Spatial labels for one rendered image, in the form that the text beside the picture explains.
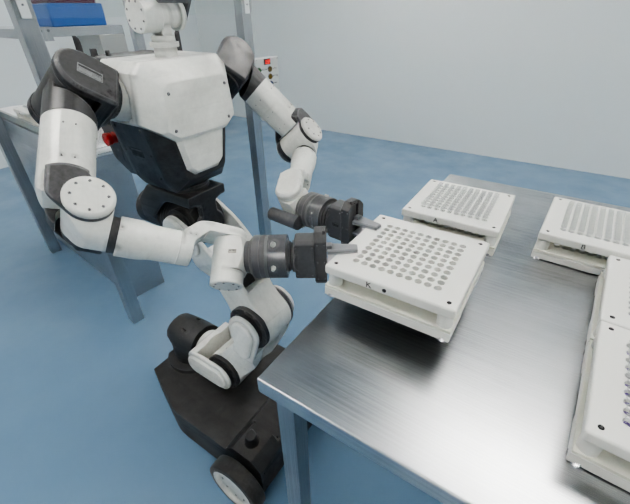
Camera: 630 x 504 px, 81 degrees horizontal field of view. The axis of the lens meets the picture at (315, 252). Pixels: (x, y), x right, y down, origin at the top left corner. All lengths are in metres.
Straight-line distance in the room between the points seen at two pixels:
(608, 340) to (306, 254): 0.52
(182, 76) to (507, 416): 0.89
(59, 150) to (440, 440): 0.76
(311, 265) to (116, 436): 1.24
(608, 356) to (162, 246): 0.75
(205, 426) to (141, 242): 0.89
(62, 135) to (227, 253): 0.34
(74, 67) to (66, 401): 1.45
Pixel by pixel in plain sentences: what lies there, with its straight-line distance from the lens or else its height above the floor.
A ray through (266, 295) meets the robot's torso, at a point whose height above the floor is 0.67.
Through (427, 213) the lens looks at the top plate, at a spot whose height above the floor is 0.92.
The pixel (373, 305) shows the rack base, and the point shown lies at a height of 0.91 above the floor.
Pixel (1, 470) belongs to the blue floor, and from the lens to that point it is 1.91.
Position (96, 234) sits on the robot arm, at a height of 1.06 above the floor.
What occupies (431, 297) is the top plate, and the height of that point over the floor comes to 0.96.
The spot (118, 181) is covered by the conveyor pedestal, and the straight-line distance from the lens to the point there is 2.11.
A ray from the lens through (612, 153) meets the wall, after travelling 4.52.
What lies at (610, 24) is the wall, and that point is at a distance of 4.35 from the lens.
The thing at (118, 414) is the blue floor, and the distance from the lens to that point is 1.84.
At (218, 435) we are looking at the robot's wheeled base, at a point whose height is 0.17.
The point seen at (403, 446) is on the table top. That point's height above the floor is 0.85.
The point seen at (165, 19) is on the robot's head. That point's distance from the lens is 0.99.
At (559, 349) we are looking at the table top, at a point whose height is 0.85.
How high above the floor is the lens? 1.37
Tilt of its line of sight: 33 degrees down
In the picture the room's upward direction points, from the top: 1 degrees counter-clockwise
